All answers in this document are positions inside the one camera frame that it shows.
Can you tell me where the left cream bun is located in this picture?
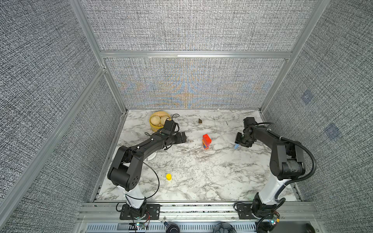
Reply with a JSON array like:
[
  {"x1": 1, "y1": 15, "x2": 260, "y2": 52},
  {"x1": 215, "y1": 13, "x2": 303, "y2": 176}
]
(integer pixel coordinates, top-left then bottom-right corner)
[{"x1": 150, "y1": 116, "x2": 161, "y2": 126}]

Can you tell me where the right cream bun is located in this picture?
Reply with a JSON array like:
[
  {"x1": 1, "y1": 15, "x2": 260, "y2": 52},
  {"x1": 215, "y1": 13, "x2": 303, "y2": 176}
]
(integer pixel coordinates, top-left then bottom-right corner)
[{"x1": 160, "y1": 116, "x2": 169, "y2": 125}]

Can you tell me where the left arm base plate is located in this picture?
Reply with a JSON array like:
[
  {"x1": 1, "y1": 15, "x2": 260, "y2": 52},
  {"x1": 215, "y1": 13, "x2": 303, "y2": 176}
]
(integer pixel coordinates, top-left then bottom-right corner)
[{"x1": 119, "y1": 204, "x2": 161, "y2": 220}]

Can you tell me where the cream bun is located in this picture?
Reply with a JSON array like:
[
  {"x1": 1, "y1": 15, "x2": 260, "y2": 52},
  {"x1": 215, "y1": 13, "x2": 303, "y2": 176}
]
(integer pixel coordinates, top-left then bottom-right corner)
[
  {"x1": 160, "y1": 116, "x2": 169, "y2": 125},
  {"x1": 150, "y1": 116, "x2": 161, "y2": 126}
]

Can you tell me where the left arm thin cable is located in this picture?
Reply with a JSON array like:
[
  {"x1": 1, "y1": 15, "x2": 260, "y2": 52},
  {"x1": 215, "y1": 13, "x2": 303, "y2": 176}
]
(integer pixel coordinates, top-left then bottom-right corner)
[{"x1": 115, "y1": 160, "x2": 160, "y2": 213}]

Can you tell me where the white alarm clock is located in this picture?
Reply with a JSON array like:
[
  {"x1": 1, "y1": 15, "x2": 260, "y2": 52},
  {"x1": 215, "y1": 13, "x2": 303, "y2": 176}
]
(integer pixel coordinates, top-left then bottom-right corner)
[{"x1": 146, "y1": 152, "x2": 157, "y2": 161}]

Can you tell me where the yellow bamboo steamer basket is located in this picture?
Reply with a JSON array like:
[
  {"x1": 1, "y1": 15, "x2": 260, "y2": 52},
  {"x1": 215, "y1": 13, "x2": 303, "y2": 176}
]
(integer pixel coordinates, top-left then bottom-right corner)
[{"x1": 149, "y1": 111, "x2": 171, "y2": 132}]

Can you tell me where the red rectangular block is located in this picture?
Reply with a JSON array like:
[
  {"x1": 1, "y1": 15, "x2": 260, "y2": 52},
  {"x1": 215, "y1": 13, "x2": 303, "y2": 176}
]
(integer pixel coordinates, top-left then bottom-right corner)
[{"x1": 203, "y1": 134, "x2": 212, "y2": 146}]

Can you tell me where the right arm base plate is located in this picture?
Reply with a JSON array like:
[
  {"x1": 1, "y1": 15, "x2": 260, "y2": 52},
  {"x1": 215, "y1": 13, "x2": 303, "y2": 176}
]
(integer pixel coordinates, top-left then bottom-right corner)
[{"x1": 234, "y1": 202, "x2": 256, "y2": 220}]

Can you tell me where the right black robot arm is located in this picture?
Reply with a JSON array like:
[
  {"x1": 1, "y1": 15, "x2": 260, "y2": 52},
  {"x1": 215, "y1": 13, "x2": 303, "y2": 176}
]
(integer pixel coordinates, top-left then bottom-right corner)
[{"x1": 235, "y1": 117, "x2": 306, "y2": 218}]

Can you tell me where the aluminium front rail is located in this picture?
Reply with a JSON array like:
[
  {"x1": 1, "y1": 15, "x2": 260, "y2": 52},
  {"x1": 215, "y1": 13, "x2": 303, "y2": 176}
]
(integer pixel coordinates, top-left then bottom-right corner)
[{"x1": 76, "y1": 202, "x2": 322, "y2": 224}]

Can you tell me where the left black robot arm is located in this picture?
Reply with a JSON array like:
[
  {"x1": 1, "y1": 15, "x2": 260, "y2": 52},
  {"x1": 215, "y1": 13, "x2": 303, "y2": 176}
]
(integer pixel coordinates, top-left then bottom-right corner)
[{"x1": 107, "y1": 117, "x2": 187, "y2": 218}]

